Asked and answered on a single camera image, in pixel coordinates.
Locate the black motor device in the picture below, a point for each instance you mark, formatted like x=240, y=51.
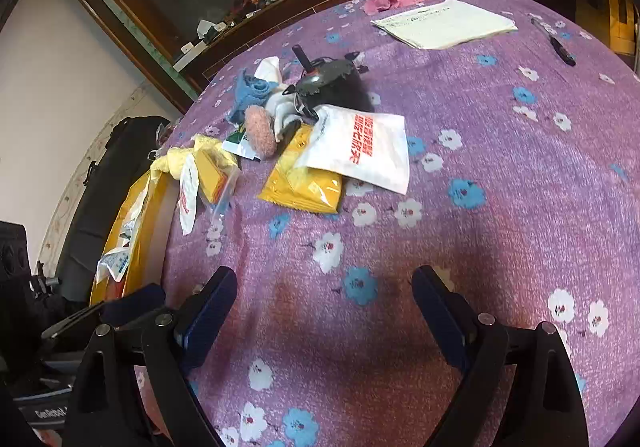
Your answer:
x=330, y=82

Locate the wooden cabinet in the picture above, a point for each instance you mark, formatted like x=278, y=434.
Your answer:
x=150, y=27

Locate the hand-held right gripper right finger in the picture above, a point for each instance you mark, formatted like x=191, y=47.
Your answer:
x=440, y=314

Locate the clear zip bag yellow box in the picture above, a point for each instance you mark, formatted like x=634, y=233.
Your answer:
x=212, y=177

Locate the white printed packet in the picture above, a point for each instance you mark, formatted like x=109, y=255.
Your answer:
x=115, y=262

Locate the black pen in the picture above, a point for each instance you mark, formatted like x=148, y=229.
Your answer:
x=560, y=49

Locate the black bag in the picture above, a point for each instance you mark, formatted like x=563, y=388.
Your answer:
x=95, y=207

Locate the purple floral tablecloth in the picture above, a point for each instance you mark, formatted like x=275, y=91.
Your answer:
x=475, y=227

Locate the white paper sheets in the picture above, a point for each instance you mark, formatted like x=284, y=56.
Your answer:
x=445, y=24

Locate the green white packet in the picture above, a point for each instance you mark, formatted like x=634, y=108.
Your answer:
x=237, y=143

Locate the pink fuzzy sock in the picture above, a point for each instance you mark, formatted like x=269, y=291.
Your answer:
x=260, y=132

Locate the blue sock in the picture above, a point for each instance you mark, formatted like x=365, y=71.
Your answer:
x=250, y=92

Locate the yellow snack packet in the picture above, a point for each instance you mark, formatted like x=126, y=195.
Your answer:
x=310, y=187

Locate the yellow cloth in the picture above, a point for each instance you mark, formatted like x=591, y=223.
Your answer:
x=175, y=162

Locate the white sock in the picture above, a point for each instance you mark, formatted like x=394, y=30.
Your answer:
x=270, y=69

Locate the small white bag red print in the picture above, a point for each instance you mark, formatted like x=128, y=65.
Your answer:
x=189, y=207

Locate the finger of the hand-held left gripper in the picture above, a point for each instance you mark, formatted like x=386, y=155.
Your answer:
x=135, y=303

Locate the white plastic bag red print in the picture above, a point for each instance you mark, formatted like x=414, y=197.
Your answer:
x=360, y=147

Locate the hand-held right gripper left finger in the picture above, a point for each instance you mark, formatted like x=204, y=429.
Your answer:
x=210, y=309

